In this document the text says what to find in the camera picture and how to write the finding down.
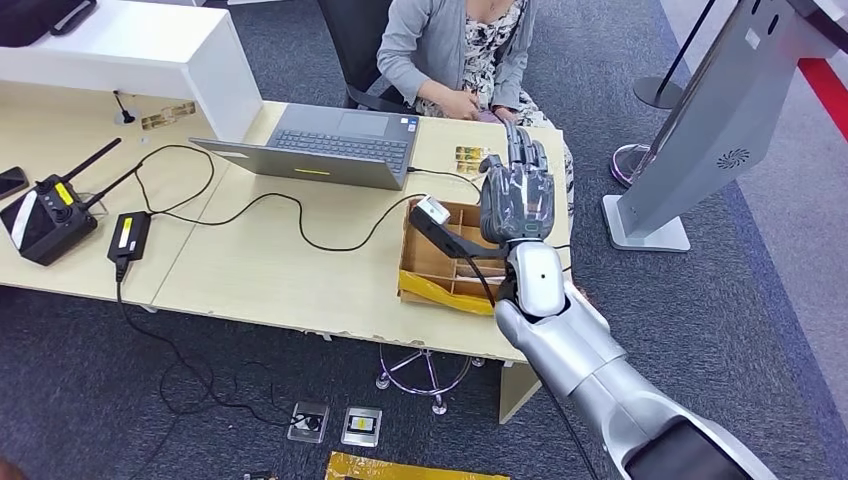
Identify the person's right hand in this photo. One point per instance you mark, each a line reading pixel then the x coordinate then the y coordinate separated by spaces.
pixel 467 107

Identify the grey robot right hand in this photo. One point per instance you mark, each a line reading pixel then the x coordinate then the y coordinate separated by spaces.
pixel 520 199

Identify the person's left hand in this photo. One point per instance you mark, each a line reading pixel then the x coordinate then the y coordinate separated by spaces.
pixel 507 116

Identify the person's right forearm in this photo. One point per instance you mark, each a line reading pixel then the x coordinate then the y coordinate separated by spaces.
pixel 430 93

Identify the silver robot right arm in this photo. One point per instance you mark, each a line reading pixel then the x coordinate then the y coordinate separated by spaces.
pixel 583 351

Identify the person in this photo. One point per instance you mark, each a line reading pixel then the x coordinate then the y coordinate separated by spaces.
pixel 424 46

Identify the hotel room key card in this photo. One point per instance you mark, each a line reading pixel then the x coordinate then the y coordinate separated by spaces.
pixel 477 279

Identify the clear plastic film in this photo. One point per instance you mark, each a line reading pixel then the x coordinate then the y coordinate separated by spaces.
pixel 523 205

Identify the wooden divider box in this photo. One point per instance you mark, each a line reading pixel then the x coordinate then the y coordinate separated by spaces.
pixel 424 255

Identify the yellow tape strip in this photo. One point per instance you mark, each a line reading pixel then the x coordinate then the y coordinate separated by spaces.
pixel 430 291

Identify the grey laptop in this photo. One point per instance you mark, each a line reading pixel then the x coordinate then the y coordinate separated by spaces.
pixel 341 140

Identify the black office chair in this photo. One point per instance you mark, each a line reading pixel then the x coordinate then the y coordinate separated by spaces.
pixel 354 40

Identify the grey kiosk stand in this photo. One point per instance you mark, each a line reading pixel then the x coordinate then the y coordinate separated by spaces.
pixel 715 112

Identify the chrome stool base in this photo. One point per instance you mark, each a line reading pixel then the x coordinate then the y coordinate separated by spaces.
pixel 422 384

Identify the box wrapped in yellow tape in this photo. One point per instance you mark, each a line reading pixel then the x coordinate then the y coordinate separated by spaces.
pixel 409 470

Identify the floor socket with plug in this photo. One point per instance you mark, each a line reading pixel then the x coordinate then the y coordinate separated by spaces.
pixel 308 422

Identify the white counter shelf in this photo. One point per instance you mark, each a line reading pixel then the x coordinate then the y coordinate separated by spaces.
pixel 132 46

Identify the small black desk antenna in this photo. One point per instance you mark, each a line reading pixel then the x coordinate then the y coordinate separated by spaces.
pixel 126 118

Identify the black power adapter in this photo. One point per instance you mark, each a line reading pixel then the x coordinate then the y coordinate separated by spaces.
pixel 129 235

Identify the black remote controller with antennas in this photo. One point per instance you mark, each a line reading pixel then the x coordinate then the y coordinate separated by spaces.
pixel 48 224

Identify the black bag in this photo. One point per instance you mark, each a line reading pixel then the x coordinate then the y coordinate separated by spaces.
pixel 30 20

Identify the black phone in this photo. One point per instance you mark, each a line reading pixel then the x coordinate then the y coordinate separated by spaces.
pixel 10 182

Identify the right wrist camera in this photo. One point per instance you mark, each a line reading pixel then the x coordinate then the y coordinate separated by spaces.
pixel 434 212

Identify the chrome stanchion post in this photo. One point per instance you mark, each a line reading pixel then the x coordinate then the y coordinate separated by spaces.
pixel 626 167

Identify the black stanchion post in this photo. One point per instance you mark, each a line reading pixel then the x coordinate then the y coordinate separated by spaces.
pixel 656 94

